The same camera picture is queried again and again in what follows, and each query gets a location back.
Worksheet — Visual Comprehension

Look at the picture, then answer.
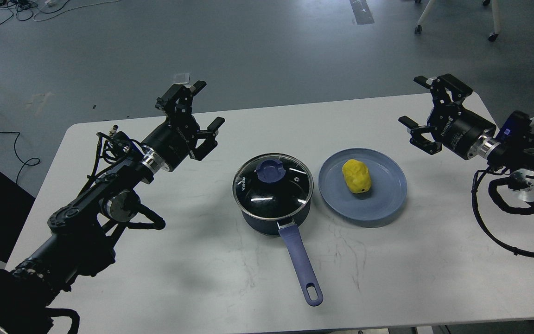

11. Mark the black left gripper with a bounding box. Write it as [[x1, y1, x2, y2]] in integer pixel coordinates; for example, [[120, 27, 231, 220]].
[[142, 80, 225, 172]]

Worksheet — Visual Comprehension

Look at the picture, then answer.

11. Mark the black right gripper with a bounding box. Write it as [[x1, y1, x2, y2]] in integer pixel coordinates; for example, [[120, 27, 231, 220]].
[[398, 74, 496, 160]]

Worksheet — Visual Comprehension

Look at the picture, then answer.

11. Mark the yellow potato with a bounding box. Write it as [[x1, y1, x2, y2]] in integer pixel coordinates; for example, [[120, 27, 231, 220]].
[[342, 159, 372, 194]]

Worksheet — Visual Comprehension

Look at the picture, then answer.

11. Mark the glass lid blue knob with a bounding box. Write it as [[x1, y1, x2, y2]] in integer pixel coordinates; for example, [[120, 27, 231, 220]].
[[232, 154, 314, 220]]

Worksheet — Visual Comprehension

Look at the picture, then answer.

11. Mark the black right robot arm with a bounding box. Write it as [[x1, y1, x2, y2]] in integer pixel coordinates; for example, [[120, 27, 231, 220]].
[[399, 74, 534, 258]]

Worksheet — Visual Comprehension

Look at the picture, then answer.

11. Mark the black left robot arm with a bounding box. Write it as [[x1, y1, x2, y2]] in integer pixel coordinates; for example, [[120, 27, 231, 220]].
[[0, 80, 225, 334]]

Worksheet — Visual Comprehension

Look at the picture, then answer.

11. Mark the white rolling chair base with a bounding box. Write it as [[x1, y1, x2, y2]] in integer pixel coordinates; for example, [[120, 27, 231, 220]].
[[414, 0, 502, 43]]

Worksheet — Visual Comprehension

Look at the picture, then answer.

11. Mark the blue plate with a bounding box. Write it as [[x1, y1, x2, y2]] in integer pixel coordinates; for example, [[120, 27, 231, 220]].
[[318, 148, 407, 222]]

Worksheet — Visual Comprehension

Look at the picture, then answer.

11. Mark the dark blue saucepan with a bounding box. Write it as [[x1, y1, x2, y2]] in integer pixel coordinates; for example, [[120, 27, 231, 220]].
[[232, 153, 324, 307]]

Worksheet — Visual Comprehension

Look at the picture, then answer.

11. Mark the black floor cable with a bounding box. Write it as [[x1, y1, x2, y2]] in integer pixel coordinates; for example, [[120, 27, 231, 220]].
[[0, 101, 41, 183]]

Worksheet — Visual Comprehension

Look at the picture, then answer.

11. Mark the cable bundle on floor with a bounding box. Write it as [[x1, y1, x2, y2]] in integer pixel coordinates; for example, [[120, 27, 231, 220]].
[[0, 0, 124, 27]]

